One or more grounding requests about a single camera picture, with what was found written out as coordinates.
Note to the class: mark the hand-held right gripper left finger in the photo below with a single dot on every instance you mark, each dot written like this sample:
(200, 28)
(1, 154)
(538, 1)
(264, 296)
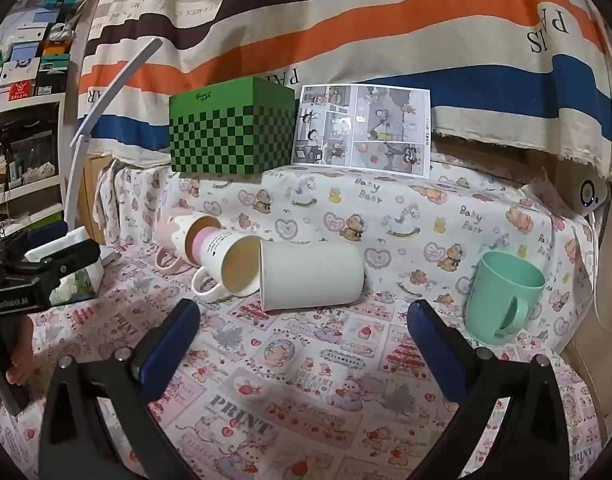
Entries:
(170, 341)

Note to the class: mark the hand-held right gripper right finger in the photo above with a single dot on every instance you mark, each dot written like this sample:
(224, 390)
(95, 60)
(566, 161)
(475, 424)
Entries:
(436, 345)

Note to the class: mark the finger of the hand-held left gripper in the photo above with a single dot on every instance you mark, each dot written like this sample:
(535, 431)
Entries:
(48, 234)
(76, 257)

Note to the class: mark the white paper cup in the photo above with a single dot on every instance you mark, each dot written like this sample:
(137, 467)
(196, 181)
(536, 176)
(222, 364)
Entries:
(311, 275)

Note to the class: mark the person's left hand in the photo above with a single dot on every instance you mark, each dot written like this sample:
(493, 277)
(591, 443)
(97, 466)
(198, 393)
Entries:
(21, 360)

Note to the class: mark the green printed tissue packet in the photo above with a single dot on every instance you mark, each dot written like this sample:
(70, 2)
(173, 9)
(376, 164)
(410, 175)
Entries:
(81, 282)

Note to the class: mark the mint green mug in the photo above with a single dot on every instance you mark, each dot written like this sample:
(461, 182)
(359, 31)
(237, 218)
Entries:
(496, 295)

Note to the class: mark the white mug with pink band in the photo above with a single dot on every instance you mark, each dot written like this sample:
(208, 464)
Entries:
(213, 255)

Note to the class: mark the white shelf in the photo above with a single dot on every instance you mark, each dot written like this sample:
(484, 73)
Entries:
(26, 105)

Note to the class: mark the bear print tablecloth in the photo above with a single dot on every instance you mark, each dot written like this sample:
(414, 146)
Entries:
(306, 375)

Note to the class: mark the white desk lamp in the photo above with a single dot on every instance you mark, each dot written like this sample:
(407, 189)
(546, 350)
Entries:
(111, 90)

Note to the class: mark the shelf with boxes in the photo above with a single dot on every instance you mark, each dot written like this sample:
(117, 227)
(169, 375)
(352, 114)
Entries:
(31, 60)

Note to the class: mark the green checkered box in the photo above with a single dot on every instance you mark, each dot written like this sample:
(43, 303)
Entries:
(226, 135)

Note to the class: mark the comic print sheet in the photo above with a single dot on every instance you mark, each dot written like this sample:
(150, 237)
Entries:
(366, 127)

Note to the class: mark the striped cloth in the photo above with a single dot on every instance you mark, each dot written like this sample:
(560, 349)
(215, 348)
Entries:
(336, 20)

